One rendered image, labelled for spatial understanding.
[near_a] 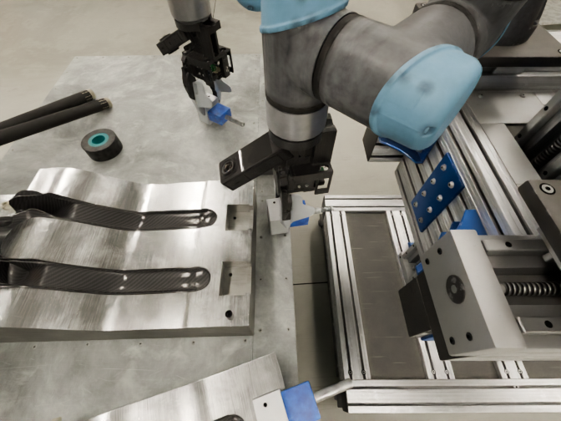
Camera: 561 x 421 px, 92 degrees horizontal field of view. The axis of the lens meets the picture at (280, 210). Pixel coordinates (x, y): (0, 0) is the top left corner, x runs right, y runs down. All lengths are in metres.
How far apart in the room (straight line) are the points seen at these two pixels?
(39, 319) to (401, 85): 0.49
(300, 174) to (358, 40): 0.20
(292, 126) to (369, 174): 1.48
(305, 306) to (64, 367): 0.96
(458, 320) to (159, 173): 0.63
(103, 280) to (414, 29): 0.49
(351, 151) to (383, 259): 0.87
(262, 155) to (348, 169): 1.42
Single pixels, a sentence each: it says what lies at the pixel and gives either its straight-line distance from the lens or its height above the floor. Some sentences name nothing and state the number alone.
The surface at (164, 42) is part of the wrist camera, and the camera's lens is 0.72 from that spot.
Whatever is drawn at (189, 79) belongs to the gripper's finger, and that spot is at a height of 0.95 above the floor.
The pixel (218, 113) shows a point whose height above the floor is 0.85.
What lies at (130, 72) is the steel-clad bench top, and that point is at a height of 0.80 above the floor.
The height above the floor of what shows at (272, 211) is 0.87.
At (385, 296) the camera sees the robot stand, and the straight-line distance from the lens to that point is 1.20.
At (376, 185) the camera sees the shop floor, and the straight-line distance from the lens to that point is 1.74.
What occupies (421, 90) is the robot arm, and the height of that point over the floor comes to 1.18.
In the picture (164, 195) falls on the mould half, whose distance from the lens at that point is 0.55.
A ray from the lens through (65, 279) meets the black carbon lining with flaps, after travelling 0.51.
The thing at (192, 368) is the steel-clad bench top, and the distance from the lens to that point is 0.51.
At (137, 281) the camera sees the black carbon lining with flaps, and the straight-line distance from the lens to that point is 0.49.
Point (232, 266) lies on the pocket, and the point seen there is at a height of 0.87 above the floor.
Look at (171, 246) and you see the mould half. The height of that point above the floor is 0.89.
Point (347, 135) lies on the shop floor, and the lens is 1.99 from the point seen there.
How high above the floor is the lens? 1.29
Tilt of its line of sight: 57 degrees down
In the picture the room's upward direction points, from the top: straight up
